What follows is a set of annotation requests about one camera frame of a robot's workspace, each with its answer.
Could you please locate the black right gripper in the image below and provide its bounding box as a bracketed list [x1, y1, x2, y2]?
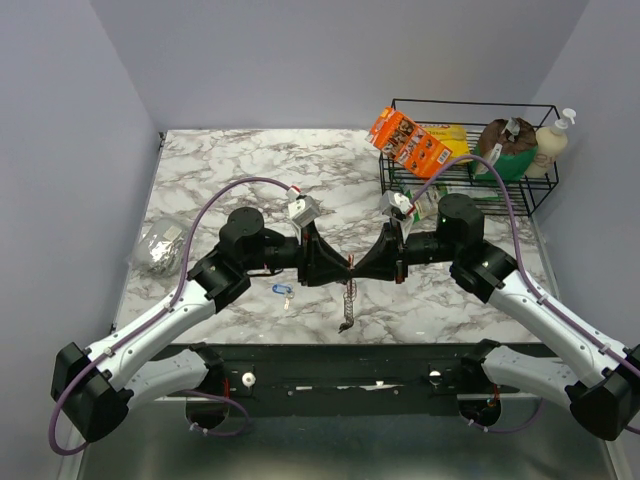
[351, 217, 460, 284]

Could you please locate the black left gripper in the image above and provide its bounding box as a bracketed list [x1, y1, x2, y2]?
[243, 220, 353, 287]

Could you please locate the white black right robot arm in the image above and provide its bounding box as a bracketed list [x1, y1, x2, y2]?
[353, 191, 639, 441]

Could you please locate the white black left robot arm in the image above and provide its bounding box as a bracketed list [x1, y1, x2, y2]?
[48, 207, 352, 443]

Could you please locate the blue tag small key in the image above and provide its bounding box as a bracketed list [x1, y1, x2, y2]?
[272, 283, 295, 310]

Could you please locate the green white snack packet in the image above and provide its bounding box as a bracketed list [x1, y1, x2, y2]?
[413, 183, 501, 223]

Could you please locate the orange snack box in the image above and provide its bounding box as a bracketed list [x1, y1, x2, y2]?
[366, 106, 453, 179]

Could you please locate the yellow chips bag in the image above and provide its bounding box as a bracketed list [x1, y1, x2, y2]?
[422, 124, 471, 158]

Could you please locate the clear bag of foil items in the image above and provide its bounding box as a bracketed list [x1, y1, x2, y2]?
[132, 217, 189, 278]

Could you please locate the green brown coffee bag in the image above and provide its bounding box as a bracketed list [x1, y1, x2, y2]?
[472, 117, 538, 183]

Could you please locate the white pump lotion bottle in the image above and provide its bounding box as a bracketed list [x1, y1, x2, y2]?
[525, 108, 577, 178]

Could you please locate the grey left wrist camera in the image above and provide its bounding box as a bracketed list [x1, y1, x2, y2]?
[288, 196, 321, 228]

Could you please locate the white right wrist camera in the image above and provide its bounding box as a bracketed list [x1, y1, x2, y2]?
[379, 190, 415, 240]

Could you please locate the black wire basket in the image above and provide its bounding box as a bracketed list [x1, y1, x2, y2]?
[378, 98, 560, 217]

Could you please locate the black metal base rail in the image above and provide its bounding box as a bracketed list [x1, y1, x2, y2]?
[149, 342, 531, 417]

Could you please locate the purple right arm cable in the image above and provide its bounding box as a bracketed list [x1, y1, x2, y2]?
[409, 154, 640, 435]

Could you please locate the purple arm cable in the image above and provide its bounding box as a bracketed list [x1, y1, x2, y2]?
[50, 177, 304, 456]
[409, 154, 640, 435]

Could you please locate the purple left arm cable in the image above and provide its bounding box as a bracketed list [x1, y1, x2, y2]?
[50, 177, 304, 456]

